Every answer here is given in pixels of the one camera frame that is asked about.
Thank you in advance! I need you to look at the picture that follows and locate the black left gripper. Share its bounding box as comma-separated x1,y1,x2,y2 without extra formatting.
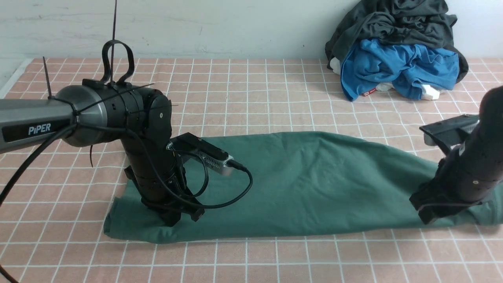
125,157,205,227

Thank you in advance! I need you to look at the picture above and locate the pink checkered table cloth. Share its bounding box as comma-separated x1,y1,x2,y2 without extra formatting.
1,58,502,283

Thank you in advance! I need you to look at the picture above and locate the green long-sleeved shirt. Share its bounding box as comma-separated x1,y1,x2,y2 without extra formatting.
103,131,503,244

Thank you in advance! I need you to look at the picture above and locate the blue shirt in pile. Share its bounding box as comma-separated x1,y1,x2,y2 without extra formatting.
340,38,460,101

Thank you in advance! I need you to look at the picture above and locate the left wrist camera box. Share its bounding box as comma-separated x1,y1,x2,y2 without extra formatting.
167,132,233,176

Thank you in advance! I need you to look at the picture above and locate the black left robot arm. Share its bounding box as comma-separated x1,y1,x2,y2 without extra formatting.
1,79,205,227

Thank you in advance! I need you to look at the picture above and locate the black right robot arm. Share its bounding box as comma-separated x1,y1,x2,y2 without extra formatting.
409,86,503,224

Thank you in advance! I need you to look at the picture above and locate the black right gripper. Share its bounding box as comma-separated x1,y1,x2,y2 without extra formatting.
409,181,493,224

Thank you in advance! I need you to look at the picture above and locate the dark grey garment in pile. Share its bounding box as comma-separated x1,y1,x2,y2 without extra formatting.
325,0,469,82

